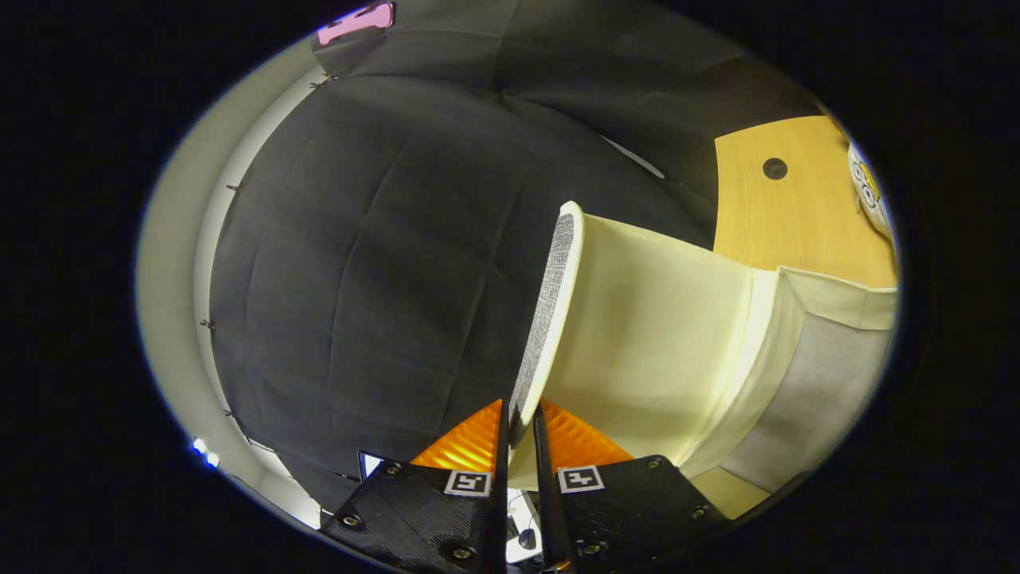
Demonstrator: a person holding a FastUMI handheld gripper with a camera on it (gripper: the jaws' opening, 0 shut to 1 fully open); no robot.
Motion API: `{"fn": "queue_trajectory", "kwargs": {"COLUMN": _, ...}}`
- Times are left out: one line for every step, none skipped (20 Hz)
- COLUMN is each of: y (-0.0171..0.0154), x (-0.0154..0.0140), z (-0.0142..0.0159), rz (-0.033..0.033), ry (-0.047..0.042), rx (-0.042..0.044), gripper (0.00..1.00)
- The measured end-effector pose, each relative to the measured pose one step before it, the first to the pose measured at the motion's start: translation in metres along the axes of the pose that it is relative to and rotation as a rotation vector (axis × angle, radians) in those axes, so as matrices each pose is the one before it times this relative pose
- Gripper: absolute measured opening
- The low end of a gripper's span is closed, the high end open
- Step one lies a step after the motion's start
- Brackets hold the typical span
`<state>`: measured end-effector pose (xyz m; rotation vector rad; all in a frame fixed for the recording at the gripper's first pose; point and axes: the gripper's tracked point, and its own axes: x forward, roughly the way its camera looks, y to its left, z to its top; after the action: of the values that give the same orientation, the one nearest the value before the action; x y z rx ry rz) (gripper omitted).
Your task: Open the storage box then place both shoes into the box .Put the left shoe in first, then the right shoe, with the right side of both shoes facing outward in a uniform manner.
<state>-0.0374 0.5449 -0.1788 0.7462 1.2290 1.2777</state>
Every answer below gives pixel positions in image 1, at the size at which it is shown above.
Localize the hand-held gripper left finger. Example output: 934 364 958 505
319 397 511 574

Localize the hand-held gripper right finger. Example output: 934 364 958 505
531 397 731 572

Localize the grey fabric storage box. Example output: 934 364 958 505
508 201 901 519

